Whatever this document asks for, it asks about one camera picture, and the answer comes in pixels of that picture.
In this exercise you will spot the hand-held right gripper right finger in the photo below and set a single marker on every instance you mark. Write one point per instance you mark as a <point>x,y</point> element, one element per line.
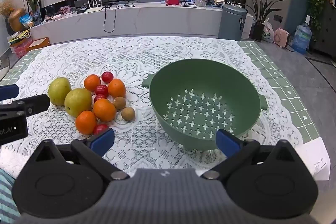
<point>227,142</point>

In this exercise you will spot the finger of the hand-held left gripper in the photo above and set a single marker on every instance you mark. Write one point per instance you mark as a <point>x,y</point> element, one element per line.
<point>9,92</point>
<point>34,106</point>

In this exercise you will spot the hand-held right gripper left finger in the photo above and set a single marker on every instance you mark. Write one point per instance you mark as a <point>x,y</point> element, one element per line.
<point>101,142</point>

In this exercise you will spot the red cherry tomato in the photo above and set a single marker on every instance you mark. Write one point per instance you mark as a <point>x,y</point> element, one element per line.
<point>107,77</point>
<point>98,98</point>
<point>100,128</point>
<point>101,90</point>

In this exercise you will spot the orange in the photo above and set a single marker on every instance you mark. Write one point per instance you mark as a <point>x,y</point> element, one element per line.
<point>92,82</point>
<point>86,122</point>
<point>104,109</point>
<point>116,88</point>

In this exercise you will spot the yellow-green apple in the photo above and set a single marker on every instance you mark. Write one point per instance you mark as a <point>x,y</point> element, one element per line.
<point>59,91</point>
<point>78,102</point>

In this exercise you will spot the brown kiwi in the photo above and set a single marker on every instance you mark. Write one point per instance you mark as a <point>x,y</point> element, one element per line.
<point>119,102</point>
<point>128,113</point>

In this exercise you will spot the green colander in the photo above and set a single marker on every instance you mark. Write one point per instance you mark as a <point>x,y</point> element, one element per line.
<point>199,77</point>

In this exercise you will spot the pink box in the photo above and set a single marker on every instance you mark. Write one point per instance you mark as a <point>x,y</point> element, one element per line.
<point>22,49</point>

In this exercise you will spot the orange box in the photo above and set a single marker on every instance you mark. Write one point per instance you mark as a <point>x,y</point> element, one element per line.
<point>39,44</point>

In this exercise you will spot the blue striped cloth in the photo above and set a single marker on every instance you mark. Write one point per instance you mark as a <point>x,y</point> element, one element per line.
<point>6,195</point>

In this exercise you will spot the blue snack bag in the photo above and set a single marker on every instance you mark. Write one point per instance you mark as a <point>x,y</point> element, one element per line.
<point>26,21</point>

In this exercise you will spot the golden vase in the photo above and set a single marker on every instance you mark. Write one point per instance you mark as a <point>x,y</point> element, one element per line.
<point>15,19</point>

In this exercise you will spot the green grid tablecloth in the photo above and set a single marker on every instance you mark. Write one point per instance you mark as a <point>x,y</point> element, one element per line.
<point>288,98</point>

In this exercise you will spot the white paper sheet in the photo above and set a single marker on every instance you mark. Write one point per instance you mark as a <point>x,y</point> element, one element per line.
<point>317,155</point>

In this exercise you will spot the thin-leaf potted plant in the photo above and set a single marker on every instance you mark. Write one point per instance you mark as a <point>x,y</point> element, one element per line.
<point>34,3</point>

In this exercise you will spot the white lace tablecloth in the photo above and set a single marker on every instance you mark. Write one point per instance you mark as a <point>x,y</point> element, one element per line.
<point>147,56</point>

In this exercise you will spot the pink card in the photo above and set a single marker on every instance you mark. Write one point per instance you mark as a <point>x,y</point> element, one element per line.
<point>65,9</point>

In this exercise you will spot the white router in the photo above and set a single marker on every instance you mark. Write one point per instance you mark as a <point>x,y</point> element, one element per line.
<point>93,7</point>

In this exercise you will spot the white plastic bag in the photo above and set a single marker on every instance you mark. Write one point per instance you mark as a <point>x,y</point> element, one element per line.
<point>268,32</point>

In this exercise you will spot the grey trash bin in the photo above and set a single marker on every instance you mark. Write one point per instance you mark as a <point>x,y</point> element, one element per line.
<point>232,23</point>

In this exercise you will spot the blue water bottle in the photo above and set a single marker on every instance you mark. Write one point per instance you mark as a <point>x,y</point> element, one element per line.
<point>301,39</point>

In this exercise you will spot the long-leaf potted plant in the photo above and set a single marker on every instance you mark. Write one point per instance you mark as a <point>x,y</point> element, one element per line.
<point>258,11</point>

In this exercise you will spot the white marble media console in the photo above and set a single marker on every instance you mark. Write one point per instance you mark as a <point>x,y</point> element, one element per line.
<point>157,19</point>

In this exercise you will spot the digital scale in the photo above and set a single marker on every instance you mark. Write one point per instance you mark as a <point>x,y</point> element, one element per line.
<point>189,4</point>

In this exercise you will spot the dark green cabinet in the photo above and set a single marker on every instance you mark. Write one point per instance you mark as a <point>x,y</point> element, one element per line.
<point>326,29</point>

